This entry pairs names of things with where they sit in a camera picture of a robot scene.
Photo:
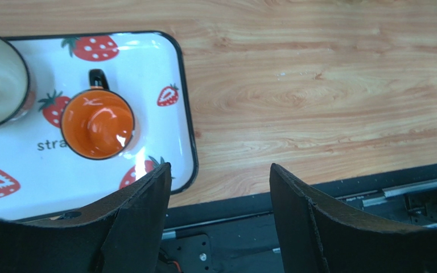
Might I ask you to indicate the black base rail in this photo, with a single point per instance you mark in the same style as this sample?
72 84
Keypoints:
239 234

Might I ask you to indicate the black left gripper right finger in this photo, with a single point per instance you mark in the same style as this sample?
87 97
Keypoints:
318 233

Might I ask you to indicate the white strawberry print tray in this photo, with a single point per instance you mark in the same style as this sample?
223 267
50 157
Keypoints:
40 175

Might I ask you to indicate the orange transparent cup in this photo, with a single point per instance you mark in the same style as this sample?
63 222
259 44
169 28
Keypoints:
97 123

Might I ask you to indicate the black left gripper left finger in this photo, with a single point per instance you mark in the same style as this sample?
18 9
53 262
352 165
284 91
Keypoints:
121 232

